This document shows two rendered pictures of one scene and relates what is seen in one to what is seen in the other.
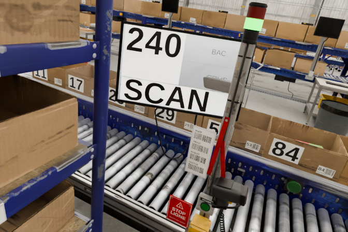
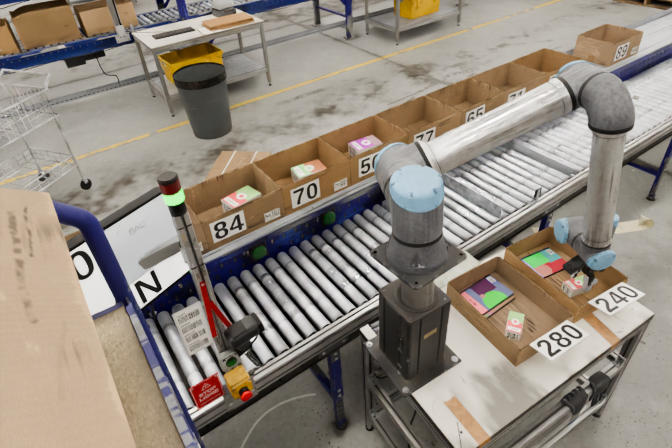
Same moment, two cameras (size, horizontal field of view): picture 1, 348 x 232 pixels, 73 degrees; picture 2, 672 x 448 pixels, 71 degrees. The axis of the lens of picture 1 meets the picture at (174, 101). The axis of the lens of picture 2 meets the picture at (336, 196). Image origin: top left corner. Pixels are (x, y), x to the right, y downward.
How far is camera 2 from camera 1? 78 cm
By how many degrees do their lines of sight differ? 49
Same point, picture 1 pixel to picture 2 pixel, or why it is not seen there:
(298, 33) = not seen: outside the picture
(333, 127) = (212, 106)
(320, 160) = (262, 209)
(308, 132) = (226, 181)
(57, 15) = not seen: hidden behind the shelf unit
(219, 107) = (173, 272)
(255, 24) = (179, 197)
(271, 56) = (30, 29)
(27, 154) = not seen: outside the picture
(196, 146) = (187, 328)
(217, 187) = (235, 339)
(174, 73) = (104, 288)
